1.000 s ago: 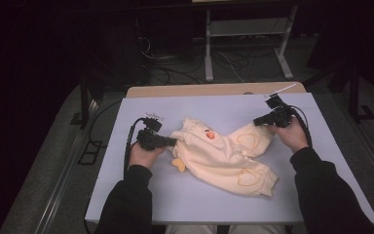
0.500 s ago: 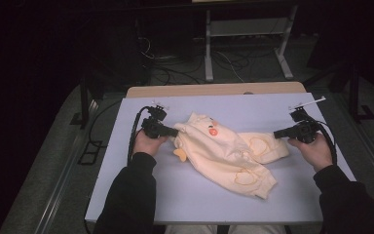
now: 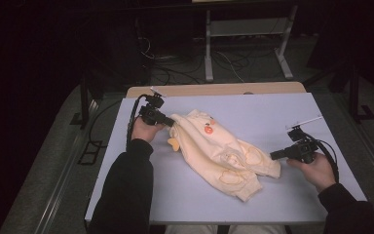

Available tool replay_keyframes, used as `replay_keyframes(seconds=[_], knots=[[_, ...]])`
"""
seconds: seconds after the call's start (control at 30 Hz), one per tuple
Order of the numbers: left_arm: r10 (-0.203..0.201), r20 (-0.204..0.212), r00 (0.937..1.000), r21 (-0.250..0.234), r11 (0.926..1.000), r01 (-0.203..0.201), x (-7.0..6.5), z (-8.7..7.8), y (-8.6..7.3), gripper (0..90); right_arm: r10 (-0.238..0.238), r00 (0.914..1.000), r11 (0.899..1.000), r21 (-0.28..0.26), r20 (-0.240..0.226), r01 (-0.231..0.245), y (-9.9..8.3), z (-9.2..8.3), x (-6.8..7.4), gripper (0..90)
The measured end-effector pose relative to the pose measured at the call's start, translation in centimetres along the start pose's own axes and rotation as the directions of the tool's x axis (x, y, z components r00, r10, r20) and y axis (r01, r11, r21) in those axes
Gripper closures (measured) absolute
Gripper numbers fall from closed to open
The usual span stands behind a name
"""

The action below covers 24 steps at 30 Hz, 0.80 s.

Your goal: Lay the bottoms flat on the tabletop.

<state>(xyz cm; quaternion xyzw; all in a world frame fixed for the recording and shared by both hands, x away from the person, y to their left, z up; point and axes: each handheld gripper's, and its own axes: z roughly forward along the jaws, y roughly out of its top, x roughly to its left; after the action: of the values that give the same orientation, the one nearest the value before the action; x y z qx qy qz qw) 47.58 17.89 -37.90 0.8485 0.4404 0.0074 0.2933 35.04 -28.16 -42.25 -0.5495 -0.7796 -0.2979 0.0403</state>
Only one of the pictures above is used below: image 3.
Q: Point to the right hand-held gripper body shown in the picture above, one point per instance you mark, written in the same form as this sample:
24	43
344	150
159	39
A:
302	151

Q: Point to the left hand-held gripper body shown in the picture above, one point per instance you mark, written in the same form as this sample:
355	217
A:
151	113

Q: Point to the cream pants with orange print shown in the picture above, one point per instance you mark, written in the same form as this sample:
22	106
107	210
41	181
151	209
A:
220	152

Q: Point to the person's left hand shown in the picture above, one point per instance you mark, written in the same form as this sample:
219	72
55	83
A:
146	131

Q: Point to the person's right hand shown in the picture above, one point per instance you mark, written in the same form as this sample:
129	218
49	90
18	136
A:
316	172

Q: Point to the black metal stand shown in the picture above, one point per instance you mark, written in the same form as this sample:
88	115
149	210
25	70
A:
84	104
354	94

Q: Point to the round table grommet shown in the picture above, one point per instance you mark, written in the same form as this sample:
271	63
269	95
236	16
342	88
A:
248	93

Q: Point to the white metal stand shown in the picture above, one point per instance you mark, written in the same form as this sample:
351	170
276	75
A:
208	48

